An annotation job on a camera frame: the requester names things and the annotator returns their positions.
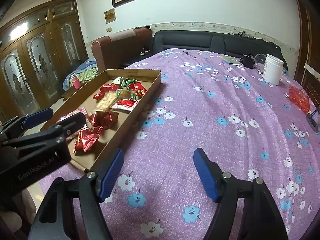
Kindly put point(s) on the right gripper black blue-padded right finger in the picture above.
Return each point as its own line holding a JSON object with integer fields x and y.
{"x": 260, "y": 219}

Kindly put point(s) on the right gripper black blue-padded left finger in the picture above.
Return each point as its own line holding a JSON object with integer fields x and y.
{"x": 71, "y": 208}

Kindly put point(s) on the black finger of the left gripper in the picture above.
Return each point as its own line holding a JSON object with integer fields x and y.
{"x": 70, "y": 125}

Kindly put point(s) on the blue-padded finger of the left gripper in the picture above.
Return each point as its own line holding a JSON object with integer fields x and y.
{"x": 33, "y": 120}

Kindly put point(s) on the pink checkered snack packet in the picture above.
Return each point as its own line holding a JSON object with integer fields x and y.
{"x": 79, "y": 110}

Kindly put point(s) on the small red foil candy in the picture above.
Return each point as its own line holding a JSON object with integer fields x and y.
{"x": 87, "y": 137}

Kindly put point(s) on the shiny red foil snack bag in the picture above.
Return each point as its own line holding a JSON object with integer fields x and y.
{"x": 103, "y": 118}

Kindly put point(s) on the yellow biscuit bar packet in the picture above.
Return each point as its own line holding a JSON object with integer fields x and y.
{"x": 106, "y": 102}

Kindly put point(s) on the red candy bar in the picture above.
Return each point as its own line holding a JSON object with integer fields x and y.
{"x": 106, "y": 88}

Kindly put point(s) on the clear green-edged cake packet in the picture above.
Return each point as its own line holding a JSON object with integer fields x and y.
{"x": 125, "y": 94}

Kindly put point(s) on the white red sachet packet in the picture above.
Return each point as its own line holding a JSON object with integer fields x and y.
{"x": 125, "y": 104}

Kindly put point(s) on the cream white snack packet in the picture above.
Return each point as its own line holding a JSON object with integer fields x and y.
{"x": 117, "y": 80}

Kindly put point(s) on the green twist-wrapped candy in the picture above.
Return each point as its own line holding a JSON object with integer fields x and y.
{"x": 125, "y": 82}

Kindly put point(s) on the small red candy packet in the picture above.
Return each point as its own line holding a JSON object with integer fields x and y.
{"x": 138, "y": 88}

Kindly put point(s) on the pink water bottle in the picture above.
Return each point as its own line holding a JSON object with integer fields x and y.
{"x": 76, "y": 82}

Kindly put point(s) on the brown cardboard tray box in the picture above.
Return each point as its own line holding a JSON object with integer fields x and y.
{"x": 112, "y": 137}

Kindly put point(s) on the brown wooden glass cabinet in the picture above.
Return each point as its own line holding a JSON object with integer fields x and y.
{"x": 39, "y": 48}

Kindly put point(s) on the maroon armchair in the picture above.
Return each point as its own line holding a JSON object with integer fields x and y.
{"x": 115, "y": 50}

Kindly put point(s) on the black stand base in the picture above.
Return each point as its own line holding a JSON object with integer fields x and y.
{"x": 311, "y": 121}

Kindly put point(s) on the purple floral tablecloth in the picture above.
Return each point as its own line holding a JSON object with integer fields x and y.
{"x": 246, "y": 125}

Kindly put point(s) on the red mesh gift bag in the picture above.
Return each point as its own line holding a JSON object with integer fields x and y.
{"x": 299, "y": 98}

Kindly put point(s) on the black pen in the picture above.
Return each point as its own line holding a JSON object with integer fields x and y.
{"x": 189, "y": 54}

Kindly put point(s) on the white plastic jar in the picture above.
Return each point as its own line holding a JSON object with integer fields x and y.
{"x": 273, "y": 69}

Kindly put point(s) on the small black pouch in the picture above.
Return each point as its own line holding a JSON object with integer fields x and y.
{"x": 247, "y": 61}

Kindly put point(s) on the clear glass cup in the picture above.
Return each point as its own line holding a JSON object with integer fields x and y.
{"x": 259, "y": 62}

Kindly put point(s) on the green patterned booklet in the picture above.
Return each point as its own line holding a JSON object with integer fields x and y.
{"x": 230, "y": 60}

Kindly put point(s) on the black leather sofa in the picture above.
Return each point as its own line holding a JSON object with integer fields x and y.
{"x": 226, "y": 44}

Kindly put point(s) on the small gold wall plaque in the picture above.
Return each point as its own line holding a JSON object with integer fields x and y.
{"x": 110, "y": 16}

